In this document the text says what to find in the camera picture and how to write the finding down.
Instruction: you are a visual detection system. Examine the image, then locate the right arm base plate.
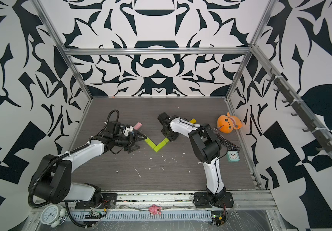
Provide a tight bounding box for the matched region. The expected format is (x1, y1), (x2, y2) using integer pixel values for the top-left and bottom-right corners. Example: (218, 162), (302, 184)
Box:
(193, 192), (234, 208)

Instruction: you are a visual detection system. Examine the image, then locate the circuit board right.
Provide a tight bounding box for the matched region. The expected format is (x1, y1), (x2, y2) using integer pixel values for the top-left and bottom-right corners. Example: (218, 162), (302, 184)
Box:
(211, 211), (228, 226)

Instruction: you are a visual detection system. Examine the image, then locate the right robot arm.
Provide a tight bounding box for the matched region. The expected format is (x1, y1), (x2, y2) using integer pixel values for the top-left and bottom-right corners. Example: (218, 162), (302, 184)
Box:
(157, 112), (226, 203)

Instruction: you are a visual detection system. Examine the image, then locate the pink pig toy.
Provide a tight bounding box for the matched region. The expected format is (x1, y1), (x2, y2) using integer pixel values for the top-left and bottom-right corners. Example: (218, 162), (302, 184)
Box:
(148, 204), (162, 216)

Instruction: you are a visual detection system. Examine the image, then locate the black remote control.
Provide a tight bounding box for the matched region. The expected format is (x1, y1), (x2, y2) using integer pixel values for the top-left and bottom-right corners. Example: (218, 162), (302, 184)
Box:
(216, 133), (241, 153)

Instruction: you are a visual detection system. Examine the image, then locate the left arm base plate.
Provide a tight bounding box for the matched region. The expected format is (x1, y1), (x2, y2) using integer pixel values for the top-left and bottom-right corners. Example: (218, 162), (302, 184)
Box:
(75, 193), (118, 209)

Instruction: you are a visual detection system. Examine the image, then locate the teal square clock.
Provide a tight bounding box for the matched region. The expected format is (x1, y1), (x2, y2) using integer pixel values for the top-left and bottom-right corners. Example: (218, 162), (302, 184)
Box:
(228, 151), (240, 163)

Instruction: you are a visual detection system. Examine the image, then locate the black hook rail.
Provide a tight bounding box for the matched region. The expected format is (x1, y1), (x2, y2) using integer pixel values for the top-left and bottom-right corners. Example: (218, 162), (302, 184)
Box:
(267, 73), (332, 153)

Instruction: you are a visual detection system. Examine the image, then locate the white cable duct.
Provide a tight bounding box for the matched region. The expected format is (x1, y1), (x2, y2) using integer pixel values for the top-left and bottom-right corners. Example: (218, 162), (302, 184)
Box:
(71, 210), (212, 222)

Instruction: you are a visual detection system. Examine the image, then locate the white alarm clock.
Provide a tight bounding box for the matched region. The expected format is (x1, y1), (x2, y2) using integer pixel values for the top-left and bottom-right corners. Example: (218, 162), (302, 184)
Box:
(40, 205), (67, 228)

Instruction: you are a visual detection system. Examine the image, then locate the orange plush toy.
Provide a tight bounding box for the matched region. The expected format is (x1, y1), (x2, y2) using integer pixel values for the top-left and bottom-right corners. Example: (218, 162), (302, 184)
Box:
(217, 112), (243, 134)

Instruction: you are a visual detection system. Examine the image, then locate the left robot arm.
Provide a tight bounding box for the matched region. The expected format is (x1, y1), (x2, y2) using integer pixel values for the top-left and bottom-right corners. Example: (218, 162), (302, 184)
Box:
(28, 119), (147, 208)

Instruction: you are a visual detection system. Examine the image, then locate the pink block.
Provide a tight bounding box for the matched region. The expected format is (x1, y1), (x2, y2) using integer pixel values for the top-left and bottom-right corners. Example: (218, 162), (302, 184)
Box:
(134, 122), (142, 130)

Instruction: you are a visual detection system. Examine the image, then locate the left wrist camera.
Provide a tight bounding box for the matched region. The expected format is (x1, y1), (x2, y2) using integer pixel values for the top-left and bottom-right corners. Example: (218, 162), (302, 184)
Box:
(124, 125), (134, 136)

